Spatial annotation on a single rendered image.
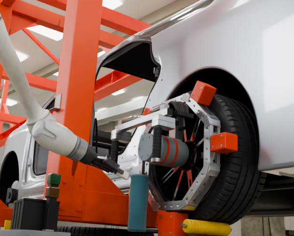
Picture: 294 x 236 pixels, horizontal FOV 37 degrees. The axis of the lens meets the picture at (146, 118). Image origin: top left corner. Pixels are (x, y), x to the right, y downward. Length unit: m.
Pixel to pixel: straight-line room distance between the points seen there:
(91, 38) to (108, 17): 3.36
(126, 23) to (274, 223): 4.08
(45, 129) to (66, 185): 0.68
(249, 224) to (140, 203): 5.80
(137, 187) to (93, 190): 0.36
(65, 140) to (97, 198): 0.75
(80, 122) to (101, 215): 0.50
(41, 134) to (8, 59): 0.29
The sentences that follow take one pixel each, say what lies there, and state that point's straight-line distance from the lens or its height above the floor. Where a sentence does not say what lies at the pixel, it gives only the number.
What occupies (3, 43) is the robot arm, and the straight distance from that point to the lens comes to 1.53.
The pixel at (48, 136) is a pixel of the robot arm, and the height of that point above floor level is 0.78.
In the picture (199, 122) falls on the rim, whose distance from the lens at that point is 2.10.
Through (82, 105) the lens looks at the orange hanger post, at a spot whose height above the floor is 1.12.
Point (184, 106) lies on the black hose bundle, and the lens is 1.91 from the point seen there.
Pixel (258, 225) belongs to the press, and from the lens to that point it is 7.58.
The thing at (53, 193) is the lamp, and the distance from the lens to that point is 1.66.
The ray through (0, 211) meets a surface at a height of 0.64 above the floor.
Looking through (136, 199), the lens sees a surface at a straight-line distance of 2.03.
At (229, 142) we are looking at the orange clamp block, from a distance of 1.81.
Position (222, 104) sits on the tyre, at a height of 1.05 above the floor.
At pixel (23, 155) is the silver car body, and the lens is 4.39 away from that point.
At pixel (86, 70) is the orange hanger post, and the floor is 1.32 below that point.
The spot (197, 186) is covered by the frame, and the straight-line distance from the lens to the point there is 1.88.
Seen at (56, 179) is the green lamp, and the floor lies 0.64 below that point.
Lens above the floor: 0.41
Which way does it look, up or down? 17 degrees up
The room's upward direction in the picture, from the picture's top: 3 degrees clockwise
